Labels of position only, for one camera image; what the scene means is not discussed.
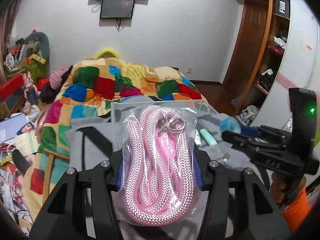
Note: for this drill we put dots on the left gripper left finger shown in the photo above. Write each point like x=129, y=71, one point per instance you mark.
x=62, y=216

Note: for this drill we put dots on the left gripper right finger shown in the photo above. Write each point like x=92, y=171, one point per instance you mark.
x=239, y=196

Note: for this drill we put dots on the mint green bottle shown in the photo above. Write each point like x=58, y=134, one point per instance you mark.
x=209, y=139

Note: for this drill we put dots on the right orange sleeve forearm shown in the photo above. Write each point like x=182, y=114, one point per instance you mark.
x=297, y=211

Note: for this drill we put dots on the right hand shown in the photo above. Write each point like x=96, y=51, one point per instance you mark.
x=278, y=186

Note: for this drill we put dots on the grey black blanket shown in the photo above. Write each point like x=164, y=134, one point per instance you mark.
x=93, y=140

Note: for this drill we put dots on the blue white book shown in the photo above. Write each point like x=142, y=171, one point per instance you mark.
x=14, y=126

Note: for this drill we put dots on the colourful patchwork quilt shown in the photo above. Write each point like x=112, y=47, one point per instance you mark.
x=90, y=89

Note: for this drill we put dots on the red box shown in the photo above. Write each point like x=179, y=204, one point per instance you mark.
x=11, y=86

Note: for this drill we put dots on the wooden wardrobe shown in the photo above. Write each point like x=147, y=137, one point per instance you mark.
x=256, y=59

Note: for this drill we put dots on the yellow headboard cushion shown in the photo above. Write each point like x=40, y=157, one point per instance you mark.
x=106, y=53

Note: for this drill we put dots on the striped pink curtain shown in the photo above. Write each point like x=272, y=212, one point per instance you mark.
x=9, y=9

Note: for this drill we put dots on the small wall monitor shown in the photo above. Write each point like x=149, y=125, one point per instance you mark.
x=117, y=9

